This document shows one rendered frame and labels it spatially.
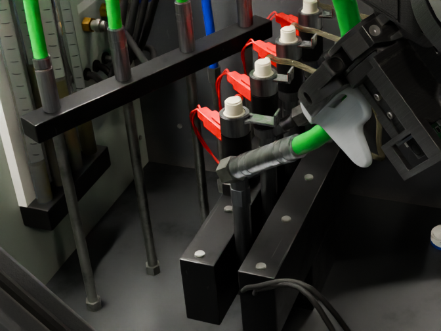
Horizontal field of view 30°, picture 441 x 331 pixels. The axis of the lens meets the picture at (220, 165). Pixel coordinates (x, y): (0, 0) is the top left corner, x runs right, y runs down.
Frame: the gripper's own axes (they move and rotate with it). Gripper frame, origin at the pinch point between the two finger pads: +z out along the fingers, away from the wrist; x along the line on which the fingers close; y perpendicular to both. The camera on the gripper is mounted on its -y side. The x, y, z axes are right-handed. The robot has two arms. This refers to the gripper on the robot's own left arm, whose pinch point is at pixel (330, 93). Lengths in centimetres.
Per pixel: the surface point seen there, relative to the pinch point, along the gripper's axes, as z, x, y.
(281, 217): 31.5, 2.2, 4.8
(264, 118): 19.2, 2.3, -3.4
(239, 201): 26.3, -2.1, 1.3
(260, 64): 23.3, 6.7, -8.5
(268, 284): 21.6, -5.5, 9.1
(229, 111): 19.5, 0.0, -5.7
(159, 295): 49, -10, 4
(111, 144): 60, -3, -17
